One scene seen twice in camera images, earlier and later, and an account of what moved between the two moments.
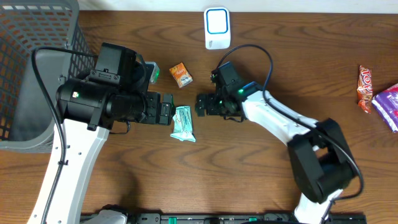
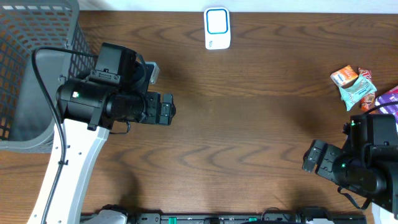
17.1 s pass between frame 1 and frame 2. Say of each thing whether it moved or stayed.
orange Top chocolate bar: stayed
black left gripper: stayed
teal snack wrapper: moved
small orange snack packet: moved
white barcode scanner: stayed
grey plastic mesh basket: stayed
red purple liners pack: stayed
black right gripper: moved
